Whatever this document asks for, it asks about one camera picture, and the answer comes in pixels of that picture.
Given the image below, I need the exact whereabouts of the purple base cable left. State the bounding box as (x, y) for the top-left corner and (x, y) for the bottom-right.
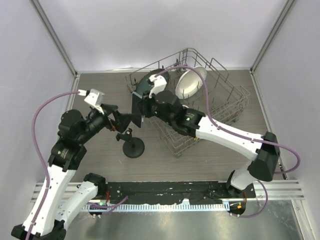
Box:
(89, 194), (130, 216)

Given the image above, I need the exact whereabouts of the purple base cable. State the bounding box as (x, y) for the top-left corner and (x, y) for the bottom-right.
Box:
(229, 181), (270, 218)
(89, 194), (130, 216)

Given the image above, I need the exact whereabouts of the black smartphone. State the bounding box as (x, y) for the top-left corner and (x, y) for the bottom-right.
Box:
(131, 91), (144, 128)

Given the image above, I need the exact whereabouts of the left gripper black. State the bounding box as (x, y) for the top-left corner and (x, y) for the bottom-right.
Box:
(77, 103), (135, 144)

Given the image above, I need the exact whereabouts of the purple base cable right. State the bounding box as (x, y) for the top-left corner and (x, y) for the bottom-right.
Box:
(229, 181), (270, 218)

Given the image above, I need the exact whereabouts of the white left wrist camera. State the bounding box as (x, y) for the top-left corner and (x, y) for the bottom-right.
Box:
(78, 88), (105, 115)

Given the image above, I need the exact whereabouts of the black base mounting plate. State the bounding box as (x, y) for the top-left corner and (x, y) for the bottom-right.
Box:
(98, 181), (256, 205)

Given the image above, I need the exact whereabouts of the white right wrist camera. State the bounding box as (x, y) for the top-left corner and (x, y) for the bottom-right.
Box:
(147, 74), (167, 99)

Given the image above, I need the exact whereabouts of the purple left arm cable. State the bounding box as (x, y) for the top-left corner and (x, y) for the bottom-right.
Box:
(24, 91), (83, 240)

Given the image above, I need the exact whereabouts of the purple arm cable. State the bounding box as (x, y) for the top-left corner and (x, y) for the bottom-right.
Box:
(24, 91), (83, 240)
(153, 65), (301, 175)

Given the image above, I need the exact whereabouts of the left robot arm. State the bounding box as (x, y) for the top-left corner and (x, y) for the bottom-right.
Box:
(11, 104), (133, 240)

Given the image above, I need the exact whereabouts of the white slotted cable duct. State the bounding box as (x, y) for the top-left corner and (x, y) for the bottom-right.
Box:
(84, 202), (230, 213)

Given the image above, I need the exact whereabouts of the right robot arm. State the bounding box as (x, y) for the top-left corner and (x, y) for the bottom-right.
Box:
(135, 90), (280, 198)

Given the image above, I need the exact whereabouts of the grey wire dish rack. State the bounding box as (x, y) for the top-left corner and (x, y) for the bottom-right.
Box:
(124, 48), (250, 157)

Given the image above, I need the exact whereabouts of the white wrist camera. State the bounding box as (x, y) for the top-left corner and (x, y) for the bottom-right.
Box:
(78, 88), (105, 115)
(147, 74), (167, 99)

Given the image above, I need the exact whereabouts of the black phone stand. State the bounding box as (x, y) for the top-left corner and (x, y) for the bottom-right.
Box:
(116, 128), (145, 159)

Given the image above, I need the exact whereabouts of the teal ceramic plate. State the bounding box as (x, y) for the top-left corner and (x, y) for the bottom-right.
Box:
(135, 68), (170, 97)

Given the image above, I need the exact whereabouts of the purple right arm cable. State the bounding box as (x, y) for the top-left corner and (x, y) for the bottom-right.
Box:
(153, 65), (301, 175)

